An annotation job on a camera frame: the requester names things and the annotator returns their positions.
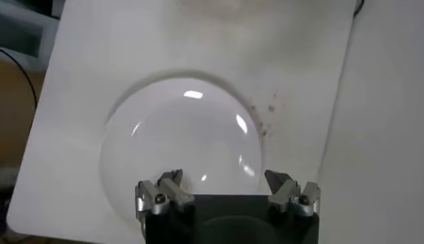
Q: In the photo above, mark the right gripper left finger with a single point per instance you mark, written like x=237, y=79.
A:
x=165, y=195

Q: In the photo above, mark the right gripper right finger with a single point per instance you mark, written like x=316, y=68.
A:
x=291, y=197

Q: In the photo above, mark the white round plate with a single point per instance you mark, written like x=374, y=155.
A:
x=182, y=132

